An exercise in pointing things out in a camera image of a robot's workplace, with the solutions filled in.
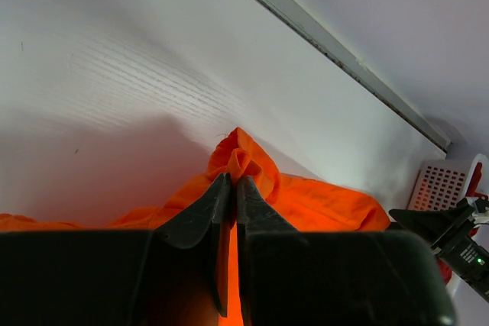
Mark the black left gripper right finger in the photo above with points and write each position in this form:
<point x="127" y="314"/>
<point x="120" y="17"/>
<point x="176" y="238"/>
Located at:
<point x="292" y="277"/>

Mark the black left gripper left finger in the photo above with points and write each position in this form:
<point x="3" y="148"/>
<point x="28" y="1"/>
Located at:
<point x="175" y="274"/>

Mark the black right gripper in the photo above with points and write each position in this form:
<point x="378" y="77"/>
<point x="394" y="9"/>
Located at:
<point x="447" y="232"/>

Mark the orange t shirt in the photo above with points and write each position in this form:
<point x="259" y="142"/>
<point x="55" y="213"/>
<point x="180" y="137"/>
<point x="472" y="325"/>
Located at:
<point x="307" y="204"/>

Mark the white plastic basket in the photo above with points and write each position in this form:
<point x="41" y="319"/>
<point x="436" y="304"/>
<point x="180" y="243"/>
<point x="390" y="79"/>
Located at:
<point x="442" y="184"/>

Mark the dark red t shirt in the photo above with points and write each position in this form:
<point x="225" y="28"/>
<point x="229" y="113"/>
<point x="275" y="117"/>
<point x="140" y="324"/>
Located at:
<point x="475" y="184"/>

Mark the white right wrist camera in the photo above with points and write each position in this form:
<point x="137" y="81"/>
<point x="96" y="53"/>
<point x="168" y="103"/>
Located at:
<point x="480" y="214"/>

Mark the beige rail at table edge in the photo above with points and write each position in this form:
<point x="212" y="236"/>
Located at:
<point x="302" y="22"/>

